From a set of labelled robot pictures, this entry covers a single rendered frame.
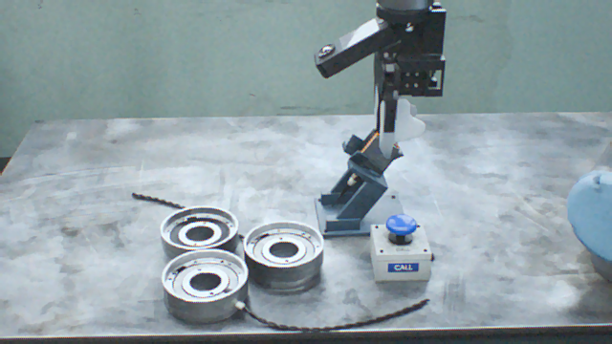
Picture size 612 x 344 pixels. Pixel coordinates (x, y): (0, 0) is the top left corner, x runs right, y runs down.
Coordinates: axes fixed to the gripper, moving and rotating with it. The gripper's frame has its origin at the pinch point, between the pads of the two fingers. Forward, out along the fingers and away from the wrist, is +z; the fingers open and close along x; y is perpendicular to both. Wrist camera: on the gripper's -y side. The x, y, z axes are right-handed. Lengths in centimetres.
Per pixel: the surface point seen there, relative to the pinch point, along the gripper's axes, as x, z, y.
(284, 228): -6.7, 8.9, -14.0
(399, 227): -14.1, 4.6, 0.2
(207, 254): -12.6, 8.4, -24.3
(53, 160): 22, 12, -51
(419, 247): -14.8, 7.4, 2.8
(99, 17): 152, 29, -65
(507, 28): 145, 34, 69
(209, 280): -15.5, 10.3, -24.1
